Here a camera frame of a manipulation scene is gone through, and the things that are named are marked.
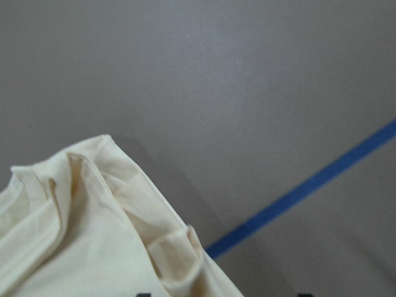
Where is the cream long-sleeve graphic shirt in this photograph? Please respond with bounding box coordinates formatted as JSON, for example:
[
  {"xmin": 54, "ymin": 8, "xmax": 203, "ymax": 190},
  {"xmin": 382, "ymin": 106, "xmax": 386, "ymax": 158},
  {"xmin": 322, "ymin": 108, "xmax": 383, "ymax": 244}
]
[{"xmin": 1, "ymin": 135, "xmax": 241, "ymax": 296}]

